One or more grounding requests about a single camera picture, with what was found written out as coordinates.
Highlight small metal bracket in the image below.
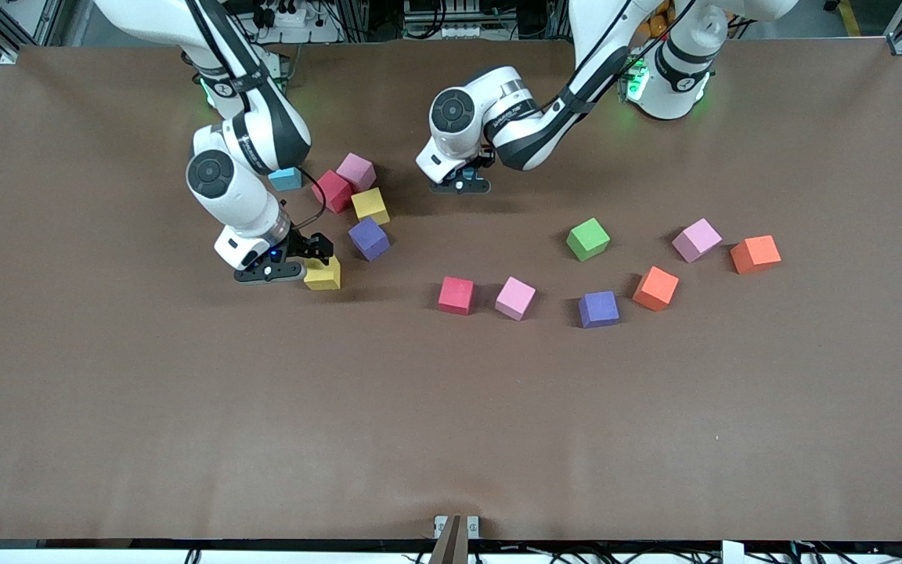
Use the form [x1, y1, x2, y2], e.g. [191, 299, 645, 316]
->
[434, 515, 481, 541]

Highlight white power strip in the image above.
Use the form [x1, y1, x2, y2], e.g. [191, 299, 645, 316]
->
[251, 0, 342, 44]

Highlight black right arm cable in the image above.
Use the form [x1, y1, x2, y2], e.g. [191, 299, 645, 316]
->
[294, 166, 328, 233]

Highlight purple foam cube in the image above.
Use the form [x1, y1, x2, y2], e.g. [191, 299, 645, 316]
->
[348, 217, 391, 262]
[578, 291, 621, 329]

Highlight yellow foam cube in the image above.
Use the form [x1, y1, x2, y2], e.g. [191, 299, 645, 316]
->
[304, 257, 341, 291]
[351, 187, 391, 226]

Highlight pink foam cube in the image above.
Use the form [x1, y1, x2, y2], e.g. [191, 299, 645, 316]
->
[336, 153, 377, 193]
[671, 218, 723, 264]
[495, 276, 537, 322]

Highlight red foam cube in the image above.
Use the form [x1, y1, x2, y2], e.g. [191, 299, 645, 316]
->
[438, 276, 475, 316]
[311, 170, 354, 214]

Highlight green foam cube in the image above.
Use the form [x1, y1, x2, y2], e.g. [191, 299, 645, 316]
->
[565, 217, 612, 262]

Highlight orange foam cube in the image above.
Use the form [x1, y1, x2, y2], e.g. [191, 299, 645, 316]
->
[730, 235, 782, 275]
[632, 266, 680, 313]

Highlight brown paper table cover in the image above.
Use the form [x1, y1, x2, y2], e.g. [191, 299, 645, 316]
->
[0, 39, 902, 543]

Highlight orange snack bags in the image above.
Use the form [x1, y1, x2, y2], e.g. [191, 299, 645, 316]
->
[639, 0, 675, 38]

